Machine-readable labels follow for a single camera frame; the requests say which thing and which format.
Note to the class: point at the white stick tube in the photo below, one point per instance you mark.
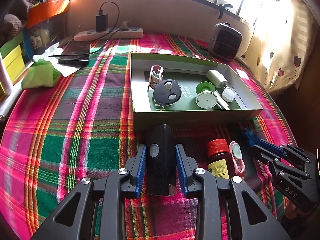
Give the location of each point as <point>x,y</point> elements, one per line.
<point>222,103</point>

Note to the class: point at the white paper sheet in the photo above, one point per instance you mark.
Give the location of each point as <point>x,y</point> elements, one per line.
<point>65,69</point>

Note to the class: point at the brown bottle red cap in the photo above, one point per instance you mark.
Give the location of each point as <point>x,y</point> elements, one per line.
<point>220,162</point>

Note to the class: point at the green cloth pouch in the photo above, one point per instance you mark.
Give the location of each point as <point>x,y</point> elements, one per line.
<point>40,74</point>

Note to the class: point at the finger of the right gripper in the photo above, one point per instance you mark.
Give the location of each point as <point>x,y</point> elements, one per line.
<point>273,161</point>
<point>253,139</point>

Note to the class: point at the heart patterned curtain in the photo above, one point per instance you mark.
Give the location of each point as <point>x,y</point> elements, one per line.
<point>284,33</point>

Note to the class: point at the small white round jar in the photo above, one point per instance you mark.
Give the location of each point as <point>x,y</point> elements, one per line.
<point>228,94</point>

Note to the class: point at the small desk heater fan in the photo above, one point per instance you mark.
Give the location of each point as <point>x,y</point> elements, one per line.
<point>224,42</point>

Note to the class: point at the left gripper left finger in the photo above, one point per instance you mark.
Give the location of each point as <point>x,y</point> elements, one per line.
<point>92,201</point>

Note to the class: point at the yellow green box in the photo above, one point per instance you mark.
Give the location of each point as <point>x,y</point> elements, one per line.
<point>12,57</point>

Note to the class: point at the black power adapter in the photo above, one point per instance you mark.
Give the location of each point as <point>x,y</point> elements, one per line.
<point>101,21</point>

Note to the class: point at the black round button device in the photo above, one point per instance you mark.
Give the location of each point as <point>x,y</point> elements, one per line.
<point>167,92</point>

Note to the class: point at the white power strip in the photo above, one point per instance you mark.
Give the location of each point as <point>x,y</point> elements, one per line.
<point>117,33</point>

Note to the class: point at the orange storage box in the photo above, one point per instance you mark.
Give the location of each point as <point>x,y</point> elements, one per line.
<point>45,10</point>

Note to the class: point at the green cardboard box tray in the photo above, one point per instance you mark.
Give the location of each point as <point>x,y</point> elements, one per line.
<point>188,72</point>

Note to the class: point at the white USB charger plug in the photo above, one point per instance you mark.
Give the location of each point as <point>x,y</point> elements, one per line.
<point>216,78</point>

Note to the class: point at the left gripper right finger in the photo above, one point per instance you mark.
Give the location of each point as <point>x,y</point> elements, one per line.
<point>247,217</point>

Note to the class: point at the pink folding clip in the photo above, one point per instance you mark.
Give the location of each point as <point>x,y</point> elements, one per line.
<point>155,76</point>

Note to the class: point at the black smartphone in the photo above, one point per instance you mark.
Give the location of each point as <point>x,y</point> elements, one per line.
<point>75,53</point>

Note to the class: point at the pink small clip case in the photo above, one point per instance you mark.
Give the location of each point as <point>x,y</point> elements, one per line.
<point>238,162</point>

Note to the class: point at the green white thread spool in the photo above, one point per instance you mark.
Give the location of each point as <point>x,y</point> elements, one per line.
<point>206,97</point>

